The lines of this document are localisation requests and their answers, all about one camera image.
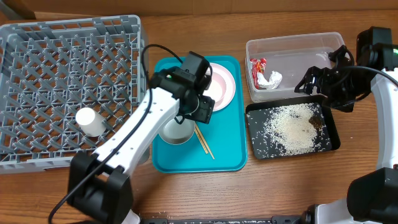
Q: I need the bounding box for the wooden chopstick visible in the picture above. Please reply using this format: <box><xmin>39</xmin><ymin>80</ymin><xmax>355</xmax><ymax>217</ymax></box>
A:
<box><xmin>195</xmin><ymin>126</ymin><xmax>209</xmax><ymax>154</ymax></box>
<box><xmin>195</xmin><ymin>124</ymin><xmax>215</xmax><ymax>160</ymax></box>

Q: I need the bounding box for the small white bowl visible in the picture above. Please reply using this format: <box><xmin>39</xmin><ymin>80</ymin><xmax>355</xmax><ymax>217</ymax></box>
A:
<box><xmin>203</xmin><ymin>74</ymin><xmax>226</xmax><ymax>104</ymax></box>

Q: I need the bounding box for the grey bowl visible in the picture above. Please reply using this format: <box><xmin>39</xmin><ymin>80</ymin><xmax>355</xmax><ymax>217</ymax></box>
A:
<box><xmin>159</xmin><ymin>119</ymin><xmax>196</xmax><ymax>145</ymax></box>

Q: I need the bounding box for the white tissue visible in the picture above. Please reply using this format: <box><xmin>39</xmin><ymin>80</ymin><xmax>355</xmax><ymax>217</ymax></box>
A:
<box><xmin>257</xmin><ymin>71</ymin><xmax>282</xmax><ymax>89</ymax></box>

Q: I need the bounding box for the brown food scrap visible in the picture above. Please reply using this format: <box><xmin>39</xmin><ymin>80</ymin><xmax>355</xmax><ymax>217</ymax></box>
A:
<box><xmin>308</xmin><ymin>116</ymin><xmax>323</xmax><ymax>130</ymax></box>

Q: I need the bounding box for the white rice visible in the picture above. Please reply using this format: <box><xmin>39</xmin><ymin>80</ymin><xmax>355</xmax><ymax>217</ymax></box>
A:
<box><xmin>246</xmin><ymin>103</ymin><xmax>331</xmax><ymax>159</ymax></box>

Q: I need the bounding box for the red snack wrapper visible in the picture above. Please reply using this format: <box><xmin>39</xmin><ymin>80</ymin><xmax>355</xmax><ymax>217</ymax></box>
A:
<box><xmin>249</xmin><ymin>58</ymin><xmax>268</xmax><ymax>89</ymax></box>

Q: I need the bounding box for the white cup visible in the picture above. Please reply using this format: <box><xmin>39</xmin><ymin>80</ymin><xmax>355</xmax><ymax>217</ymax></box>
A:
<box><xmin>75</xmin><ymin>107</ymin><xmax>106</xmax><ymax>137</ymax></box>

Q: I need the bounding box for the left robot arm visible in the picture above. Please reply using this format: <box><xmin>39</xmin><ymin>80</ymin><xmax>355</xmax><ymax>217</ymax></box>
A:
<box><xmin>65</xmin><ymin>52</ymin><xmax>215</xmax><ymax>223</ymax></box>

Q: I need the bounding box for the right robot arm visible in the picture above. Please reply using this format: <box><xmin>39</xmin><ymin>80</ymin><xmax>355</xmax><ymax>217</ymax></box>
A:
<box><xmin>294</xmin><ymin>26</ymin><xmax>397</xmax><ymax>223</ymax></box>

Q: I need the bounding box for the large white plate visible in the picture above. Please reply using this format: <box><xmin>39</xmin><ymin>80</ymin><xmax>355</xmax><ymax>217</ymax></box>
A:
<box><xmin>210</xmin><ymin>63</ymin><xmax>236</xmax><ymax>111</ymax></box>

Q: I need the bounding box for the clear plastic bin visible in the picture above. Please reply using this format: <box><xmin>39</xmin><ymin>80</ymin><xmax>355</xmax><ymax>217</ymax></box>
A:
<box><xmin>245</xmin><ymin>32</ymin><xmax>345</xmax><ymax>103</ymax></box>

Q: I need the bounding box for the black tray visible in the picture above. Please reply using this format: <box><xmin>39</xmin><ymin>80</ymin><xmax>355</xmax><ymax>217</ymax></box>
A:
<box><xmin>246</xmin><ymin>95</ymin><xmax>341</xmax><ymax>159</ymax></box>

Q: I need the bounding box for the teal plastic tray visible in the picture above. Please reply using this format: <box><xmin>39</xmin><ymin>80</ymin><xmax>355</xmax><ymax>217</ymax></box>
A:
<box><xmin>152</xmin><ymin>55</ymin><xmax>248</xmax><ymax>173</ymax></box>

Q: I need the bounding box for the grey dish rack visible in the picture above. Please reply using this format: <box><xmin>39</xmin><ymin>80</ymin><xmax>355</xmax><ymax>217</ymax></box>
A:
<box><xmin>1</xmin><ymin>15</ymin><xmax>148</xmax><ymax>174</ymax></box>

